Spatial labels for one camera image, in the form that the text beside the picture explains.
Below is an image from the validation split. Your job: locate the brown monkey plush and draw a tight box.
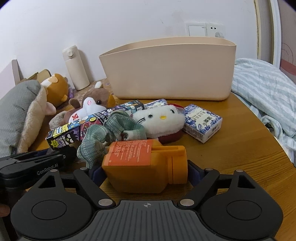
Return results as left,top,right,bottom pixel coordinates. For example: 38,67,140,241
59,81,116,126

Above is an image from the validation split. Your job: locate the green plaid cloth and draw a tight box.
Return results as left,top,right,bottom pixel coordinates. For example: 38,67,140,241
77,110,147,169

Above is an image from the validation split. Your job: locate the cream thermos bottle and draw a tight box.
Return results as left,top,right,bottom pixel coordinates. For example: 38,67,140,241
62,46,90,91

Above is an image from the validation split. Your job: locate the orange plastic bottle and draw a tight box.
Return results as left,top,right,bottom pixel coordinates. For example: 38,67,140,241
102,139,188,194

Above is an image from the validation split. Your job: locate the blue white tissue pack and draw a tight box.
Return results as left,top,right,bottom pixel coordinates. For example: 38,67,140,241
183,104,223,144

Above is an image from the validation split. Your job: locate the long cartoon printed box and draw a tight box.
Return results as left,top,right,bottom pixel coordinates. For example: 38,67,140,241
46,100,144,150

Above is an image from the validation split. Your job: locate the grey plush cushion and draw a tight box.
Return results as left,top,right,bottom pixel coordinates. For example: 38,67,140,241
1,80,56,157

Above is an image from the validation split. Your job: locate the white kitty plush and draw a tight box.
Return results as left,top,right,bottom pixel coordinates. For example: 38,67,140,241
132,104,185,144

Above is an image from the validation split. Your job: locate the grey hedgehog plush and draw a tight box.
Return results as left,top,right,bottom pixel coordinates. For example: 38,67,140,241
49,111,66,131

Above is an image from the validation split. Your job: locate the white wall switch socket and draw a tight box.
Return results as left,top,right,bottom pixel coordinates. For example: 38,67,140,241
186,22,226,38

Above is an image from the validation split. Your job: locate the orange hamster plush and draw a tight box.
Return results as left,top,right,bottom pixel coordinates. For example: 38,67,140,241
41,73,68,107

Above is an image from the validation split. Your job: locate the striped blue bedding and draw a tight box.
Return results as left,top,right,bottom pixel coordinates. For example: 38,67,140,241
231,58,295,164

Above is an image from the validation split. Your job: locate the beige plastic storage bin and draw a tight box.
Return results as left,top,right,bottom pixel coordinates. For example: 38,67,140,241
99,37,236,100

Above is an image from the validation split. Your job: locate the wooden door frame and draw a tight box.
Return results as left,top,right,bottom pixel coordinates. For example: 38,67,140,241
254,0,281,68

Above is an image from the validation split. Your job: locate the clear plastic packet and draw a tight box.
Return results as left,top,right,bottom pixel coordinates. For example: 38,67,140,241
144,99,168,109

